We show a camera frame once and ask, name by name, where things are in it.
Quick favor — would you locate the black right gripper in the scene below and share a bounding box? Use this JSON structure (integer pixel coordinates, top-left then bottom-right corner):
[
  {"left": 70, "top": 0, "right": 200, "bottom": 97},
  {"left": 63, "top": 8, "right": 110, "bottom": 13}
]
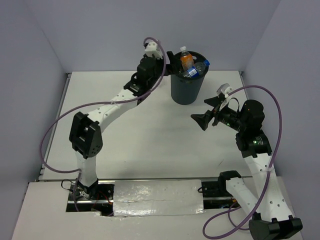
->
[{"left": 190, "top": 95, "right": 246, "bottom": 132}]

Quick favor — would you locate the Pepsi label clear bottle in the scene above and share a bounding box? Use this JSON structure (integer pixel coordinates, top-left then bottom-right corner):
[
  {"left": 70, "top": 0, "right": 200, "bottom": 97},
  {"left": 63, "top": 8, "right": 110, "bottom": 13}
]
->
[{"left": 178, "top": 59, "right": 210, "bottom": 78}]

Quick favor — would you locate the orange label juice bottle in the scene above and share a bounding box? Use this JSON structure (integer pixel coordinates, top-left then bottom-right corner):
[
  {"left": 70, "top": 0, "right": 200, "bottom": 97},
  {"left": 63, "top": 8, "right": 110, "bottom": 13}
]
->
[{"left": 180, "top": 46, "right": 194, "bottom": 71}]

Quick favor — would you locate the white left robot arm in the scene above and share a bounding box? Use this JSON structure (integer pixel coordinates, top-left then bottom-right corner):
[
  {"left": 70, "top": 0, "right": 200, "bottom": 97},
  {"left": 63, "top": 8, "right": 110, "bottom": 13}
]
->
[{"left": 69, "top": 51, "right": 182, "bottom": 199}]

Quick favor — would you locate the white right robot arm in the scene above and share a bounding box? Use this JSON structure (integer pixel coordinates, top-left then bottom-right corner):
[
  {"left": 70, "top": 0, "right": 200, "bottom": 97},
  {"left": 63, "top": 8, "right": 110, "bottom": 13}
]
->
[{"left": 166, "top": 48, "right": 303, "bottom": 240}]

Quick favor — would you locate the dark grey plastic bin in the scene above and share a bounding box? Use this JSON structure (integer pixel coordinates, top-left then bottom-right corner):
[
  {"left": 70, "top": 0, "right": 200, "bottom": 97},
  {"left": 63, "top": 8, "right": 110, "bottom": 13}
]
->
[{"left": 170, "top": 50, "right": 209, "bottom": 105}]

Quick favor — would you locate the silver foil covered panel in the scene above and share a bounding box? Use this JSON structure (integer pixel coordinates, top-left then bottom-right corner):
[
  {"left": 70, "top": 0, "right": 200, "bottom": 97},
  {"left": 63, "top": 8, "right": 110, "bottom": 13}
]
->
[{"left": 112, "top": 179, "right": 204, "bottom": 217}]

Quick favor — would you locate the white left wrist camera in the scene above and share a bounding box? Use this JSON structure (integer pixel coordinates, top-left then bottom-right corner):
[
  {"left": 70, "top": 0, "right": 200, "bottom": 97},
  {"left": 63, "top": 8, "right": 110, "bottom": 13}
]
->
[{"left": 144, "top": 41, "right": 163, "bottom": 60}]

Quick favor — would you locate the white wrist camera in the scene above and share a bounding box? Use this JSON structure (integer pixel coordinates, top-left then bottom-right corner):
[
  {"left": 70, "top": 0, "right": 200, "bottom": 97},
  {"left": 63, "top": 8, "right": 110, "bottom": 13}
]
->
[
  {"left": 144, "top": 41, "right": 163, "bottom": 60},
  {"left": 216, "top": 83, "right": 233, "bottom": 111}
]

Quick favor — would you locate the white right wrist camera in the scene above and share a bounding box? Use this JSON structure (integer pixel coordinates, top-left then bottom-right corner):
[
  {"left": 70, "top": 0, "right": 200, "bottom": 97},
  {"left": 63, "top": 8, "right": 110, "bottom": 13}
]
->
[{"left": 216, "top": 83, "right": 233, "bottom": 111}]

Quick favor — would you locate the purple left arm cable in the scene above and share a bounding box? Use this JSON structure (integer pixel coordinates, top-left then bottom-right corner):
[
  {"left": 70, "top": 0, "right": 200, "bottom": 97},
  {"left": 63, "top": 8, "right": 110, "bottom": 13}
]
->
[{"left": 39, "top": 37, "right": 167, "bottom": 213}]

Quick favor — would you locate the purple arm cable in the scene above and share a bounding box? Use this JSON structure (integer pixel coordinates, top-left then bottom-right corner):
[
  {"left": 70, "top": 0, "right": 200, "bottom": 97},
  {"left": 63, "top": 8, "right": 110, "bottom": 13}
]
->
[
  {"left": 202, "top": 85, "right": 284, "bottom": 238},
  {"left": 39, "top": 37, "right": 167, "bottom": 213}
]

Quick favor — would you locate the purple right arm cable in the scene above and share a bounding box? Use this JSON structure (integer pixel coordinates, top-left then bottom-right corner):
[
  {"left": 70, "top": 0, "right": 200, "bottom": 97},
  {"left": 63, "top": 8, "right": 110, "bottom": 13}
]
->
[{"left": 202, "top": 85, "right": 284, "bottom": 238}]

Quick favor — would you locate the metal base rail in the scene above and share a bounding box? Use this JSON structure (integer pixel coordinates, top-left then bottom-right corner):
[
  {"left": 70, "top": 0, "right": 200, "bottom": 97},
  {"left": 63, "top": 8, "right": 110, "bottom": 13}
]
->
[{"left": 65, "top": 178, "right": 238, "bottom": 217}]

